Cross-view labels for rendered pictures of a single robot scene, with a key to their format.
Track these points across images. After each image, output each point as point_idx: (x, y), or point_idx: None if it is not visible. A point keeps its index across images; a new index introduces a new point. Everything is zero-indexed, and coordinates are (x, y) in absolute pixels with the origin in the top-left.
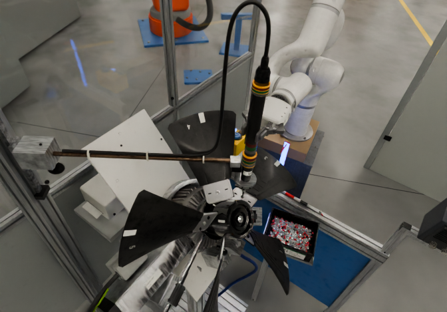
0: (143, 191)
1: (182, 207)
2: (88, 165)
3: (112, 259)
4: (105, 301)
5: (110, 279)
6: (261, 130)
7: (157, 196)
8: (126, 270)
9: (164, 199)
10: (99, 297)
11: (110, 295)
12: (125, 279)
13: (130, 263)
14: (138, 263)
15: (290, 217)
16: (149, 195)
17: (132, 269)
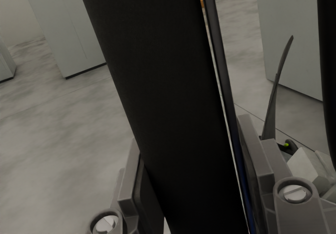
0: (290, 39)
1: (262, 133)
2: None
3: (328, 159)
4: (280, 148)
5: (296, 148)
6: (128, 162)
7: (280, 68)
8: (294, 159)
9: (275, 85)
10: (286, 140)
11: (285, 153)
12: (287, 161)
13: (299, 164)
14: (296, 176)
15: None
16: (284, 55)
17: (293, 168)
